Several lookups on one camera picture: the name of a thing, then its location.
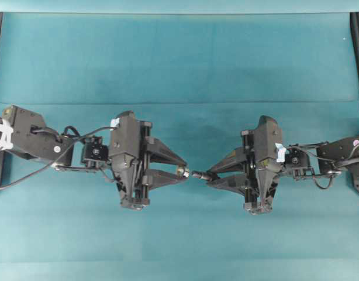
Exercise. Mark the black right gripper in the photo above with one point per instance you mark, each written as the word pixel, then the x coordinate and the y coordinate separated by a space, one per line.
pixel 258 159

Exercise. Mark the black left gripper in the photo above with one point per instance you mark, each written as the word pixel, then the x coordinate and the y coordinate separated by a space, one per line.
pixel 128 153

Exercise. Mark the silver metal washer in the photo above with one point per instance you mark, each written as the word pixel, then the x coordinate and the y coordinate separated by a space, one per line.
pixel 183 171

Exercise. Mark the dark metal shaft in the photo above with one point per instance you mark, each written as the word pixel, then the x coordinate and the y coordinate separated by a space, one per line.
pixel 202 175

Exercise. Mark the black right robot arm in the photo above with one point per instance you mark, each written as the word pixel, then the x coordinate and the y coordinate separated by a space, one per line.
pixel 324 160

